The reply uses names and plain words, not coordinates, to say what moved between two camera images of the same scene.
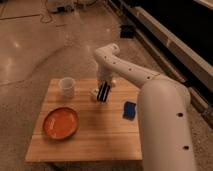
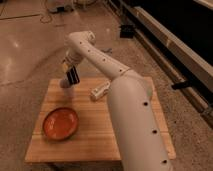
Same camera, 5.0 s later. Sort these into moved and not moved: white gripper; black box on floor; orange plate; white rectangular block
Moved: white gripper
Not moved: black box on floor; white rectangular block; orange plate
